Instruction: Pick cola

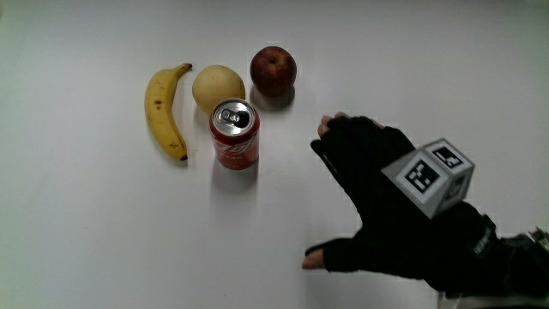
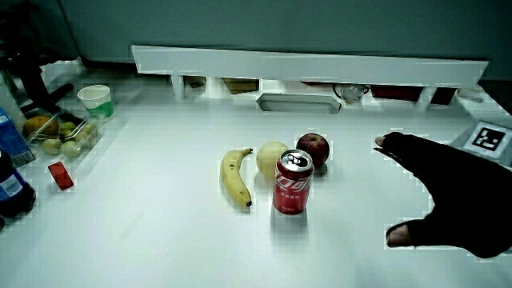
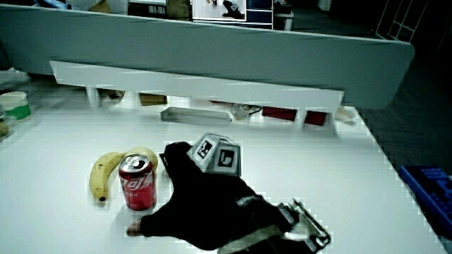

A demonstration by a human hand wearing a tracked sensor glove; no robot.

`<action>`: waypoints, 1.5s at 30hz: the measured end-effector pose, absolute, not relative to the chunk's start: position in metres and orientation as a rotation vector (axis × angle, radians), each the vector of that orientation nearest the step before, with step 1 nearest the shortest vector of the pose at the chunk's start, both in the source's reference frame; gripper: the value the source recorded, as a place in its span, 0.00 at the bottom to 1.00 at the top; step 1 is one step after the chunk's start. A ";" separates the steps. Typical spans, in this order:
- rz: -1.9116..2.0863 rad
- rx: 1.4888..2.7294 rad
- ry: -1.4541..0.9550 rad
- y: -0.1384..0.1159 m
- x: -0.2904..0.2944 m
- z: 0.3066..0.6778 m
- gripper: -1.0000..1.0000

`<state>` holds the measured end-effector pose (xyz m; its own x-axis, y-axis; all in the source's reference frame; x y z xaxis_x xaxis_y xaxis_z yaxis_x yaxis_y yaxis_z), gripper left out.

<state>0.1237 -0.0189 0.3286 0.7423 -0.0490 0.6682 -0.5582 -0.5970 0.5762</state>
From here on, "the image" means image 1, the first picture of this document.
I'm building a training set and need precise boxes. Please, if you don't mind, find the person's right hand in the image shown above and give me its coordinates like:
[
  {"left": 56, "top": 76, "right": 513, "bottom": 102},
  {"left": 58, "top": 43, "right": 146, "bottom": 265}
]
[{"left": 301, "top": 112, "right": 512, "bottom": 298}]

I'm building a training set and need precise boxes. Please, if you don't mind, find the red cola can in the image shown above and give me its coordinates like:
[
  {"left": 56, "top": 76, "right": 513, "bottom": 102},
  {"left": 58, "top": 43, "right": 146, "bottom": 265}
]
[{"left": 208, "top": 97, "right": 262, "bottom": 172}]

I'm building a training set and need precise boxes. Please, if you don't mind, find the person's right forearm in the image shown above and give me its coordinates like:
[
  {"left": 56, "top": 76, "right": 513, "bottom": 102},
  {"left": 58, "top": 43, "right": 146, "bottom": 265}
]
[{"left": 445, "top": 227, "right": 549, "bottom": 301}]

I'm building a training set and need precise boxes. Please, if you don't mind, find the red apple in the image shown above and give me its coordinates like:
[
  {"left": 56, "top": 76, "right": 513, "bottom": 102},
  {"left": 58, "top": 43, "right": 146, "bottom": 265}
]
[{"left": 249, "top": 45, "right": 299, "bottom": 99}]

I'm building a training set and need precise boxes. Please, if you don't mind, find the yellow pear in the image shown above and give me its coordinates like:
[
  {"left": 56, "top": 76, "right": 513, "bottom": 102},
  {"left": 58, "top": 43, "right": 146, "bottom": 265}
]
[{"left": 191, "top": 64, "right": 247, "bottom": 116}]

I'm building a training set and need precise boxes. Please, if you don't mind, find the yellow banana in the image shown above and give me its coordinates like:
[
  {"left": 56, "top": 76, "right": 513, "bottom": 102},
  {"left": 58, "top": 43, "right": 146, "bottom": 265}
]
[{"left": 143, "top": 63, "right": 194, "bottom": 162}]

